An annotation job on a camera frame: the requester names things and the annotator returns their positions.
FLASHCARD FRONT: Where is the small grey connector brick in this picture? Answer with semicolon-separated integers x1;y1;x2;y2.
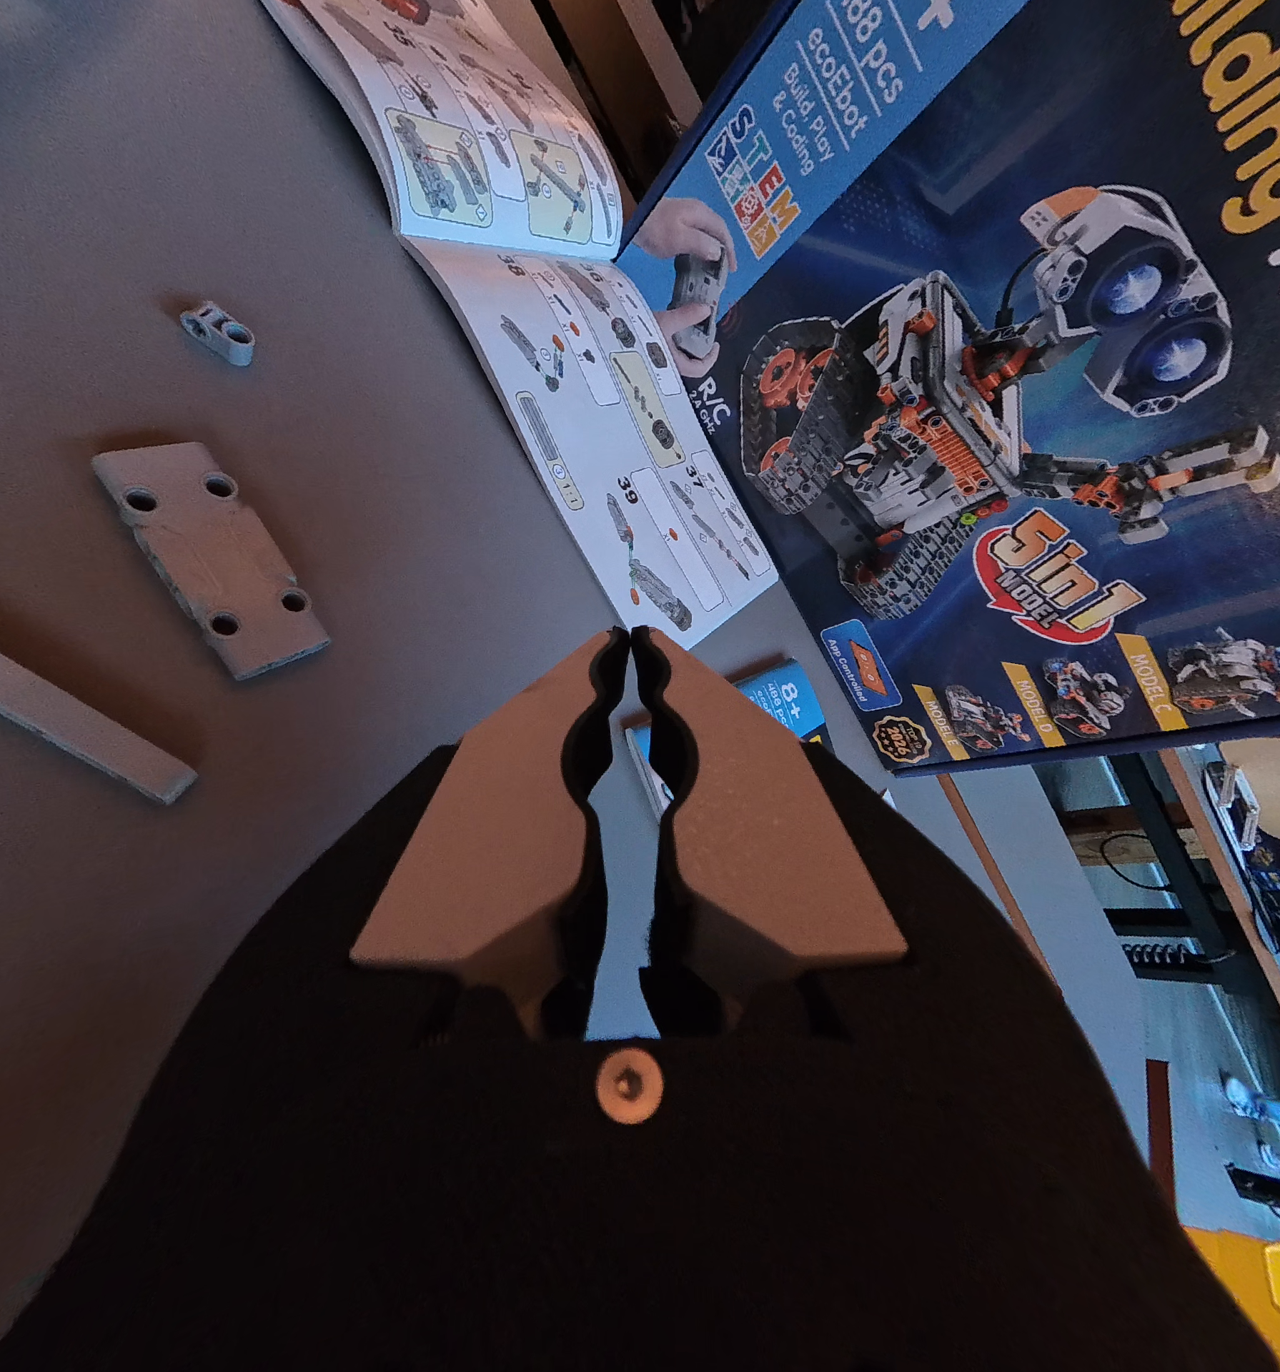
179;303;257;369

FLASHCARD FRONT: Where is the wooden-edged side table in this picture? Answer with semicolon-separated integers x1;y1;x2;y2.
1037;740;1280;1057

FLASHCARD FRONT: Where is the blue robot kit box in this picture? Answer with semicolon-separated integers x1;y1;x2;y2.
612;0;1280;776

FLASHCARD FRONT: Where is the open instruction booklet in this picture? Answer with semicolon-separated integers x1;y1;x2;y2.
258;0;780;650

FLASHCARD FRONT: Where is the small blue kit manual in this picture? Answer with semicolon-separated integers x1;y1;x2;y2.
624;656;829;821

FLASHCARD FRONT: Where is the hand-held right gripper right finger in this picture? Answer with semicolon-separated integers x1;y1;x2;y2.
631;627;909;1040

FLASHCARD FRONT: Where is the grey plate with four holes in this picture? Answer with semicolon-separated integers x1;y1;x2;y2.
92;443;332;683

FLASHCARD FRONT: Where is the long flat grey bar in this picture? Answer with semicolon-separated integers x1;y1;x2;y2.
0;624;199;808

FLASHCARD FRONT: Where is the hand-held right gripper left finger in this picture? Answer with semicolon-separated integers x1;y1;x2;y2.
350;627;633;1041

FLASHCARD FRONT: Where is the yellow plastic object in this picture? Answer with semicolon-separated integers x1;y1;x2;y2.
1187;1228;1280;1372

